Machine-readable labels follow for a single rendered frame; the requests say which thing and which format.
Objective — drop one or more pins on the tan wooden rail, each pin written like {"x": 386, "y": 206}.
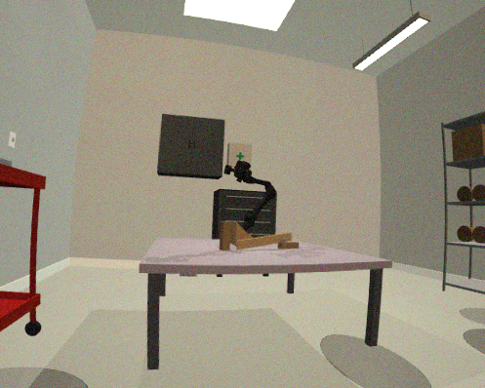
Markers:
{"x": 262, "y": 241}

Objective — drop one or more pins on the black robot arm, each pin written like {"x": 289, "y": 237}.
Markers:
{"x": 269, "y": 194}

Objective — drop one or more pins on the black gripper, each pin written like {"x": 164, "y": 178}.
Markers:
{"x": 237, "y": 172}

